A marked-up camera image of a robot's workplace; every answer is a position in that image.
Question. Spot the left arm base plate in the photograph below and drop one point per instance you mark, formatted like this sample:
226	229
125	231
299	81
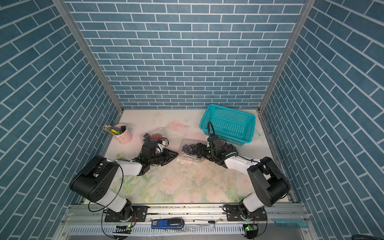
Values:
128	214

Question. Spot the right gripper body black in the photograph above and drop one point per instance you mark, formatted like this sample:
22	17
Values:
212	155

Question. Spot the pink pen cup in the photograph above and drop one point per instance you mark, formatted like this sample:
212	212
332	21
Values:
124	137

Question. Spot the aluminium front rail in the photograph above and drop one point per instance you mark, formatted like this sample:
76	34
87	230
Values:
83	223

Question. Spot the black grape bunch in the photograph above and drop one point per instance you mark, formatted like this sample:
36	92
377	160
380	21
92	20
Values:
188	150

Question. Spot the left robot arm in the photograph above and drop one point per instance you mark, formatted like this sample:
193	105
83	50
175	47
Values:
94	181

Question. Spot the teal plastic basket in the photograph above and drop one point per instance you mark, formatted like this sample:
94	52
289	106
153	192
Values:
231	125

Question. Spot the black marker pen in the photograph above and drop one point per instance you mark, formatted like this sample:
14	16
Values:
204	222

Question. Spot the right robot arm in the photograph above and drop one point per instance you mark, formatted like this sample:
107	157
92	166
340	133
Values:
268	181

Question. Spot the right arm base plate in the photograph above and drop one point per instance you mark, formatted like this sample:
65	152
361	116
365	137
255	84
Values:
236	213

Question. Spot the coloured pens bundle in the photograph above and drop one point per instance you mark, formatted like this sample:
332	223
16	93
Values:
111	129

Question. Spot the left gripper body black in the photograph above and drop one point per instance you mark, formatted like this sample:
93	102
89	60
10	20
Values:
156	159

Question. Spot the dark purple grape bunch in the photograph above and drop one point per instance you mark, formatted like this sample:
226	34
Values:
231	147

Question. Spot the red grape bunch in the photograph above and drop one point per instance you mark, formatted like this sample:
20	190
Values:
159	138

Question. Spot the clear clamshell container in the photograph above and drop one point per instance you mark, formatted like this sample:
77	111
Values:
158	130
239	148
198	160

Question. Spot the teal metal bracket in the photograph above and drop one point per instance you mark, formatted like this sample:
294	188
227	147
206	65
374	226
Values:
291	223

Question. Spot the blue black handheld device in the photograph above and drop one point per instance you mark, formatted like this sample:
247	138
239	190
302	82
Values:
168	224

